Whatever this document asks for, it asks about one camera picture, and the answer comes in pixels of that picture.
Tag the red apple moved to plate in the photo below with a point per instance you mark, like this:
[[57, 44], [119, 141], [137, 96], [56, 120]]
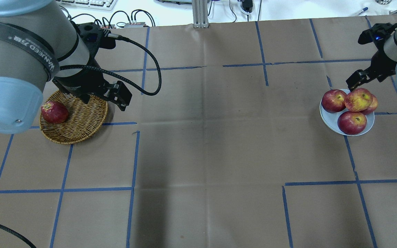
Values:
[[358, 100]]

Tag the red apple left on plate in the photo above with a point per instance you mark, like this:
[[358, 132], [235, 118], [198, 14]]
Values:
[[372, 107]]

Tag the red apple on plate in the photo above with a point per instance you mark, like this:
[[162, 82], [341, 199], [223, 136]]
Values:
[[352, 123], [372, 107], [333, 101]]

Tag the red apple far on plate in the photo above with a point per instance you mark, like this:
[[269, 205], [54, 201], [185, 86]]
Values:
[[333, 101]]

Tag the wicker basket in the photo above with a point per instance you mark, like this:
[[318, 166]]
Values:
[[84, 120]]

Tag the red apple near on plate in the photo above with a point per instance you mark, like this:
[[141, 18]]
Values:
[[352, 123]]

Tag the light blue plate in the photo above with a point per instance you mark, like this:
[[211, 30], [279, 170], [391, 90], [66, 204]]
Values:
[[330, 119]]

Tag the red apple in basket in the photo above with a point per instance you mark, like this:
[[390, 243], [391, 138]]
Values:
[[54, 112]]

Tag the blue white pen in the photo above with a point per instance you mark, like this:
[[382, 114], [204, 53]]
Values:
[[360, 12]]

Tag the white keyboard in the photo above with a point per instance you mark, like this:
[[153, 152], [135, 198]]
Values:
[[90, 4]]

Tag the aluminium frame post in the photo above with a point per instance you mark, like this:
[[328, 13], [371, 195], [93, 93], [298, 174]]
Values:
[[200, 13]]

